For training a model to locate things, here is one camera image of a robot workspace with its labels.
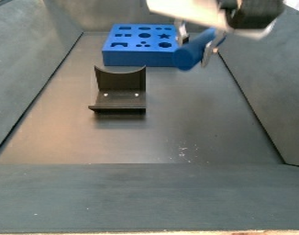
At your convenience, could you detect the blue cylinder peg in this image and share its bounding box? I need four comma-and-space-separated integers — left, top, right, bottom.
172, 28, 216, 71

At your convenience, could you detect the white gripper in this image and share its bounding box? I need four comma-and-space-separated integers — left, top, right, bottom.
145, 0, 229, 67

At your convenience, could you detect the dark curved cradle stand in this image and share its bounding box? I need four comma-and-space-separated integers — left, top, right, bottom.
88, 67, 147, 114

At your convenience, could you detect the blue shape sorter block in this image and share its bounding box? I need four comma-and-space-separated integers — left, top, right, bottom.
101, 24, 179, 67

